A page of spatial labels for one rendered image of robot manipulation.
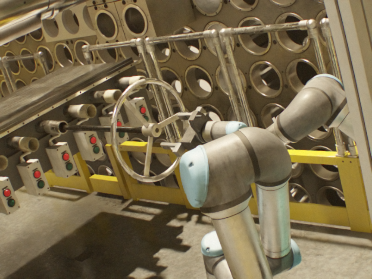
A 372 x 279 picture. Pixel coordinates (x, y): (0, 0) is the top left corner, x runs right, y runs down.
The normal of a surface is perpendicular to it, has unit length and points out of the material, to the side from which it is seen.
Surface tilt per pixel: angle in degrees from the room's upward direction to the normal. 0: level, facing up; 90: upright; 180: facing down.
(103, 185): 90
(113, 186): 90
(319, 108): 75
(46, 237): 0
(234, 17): 90
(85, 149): 90
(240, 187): 81
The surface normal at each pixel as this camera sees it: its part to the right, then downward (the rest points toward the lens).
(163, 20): 0.71, 0.03
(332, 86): 0.40, -0.67
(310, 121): 0.14, 0.35
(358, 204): -0.64, 0.43
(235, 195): 0.36, 0.04
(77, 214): -0.29, -0.90
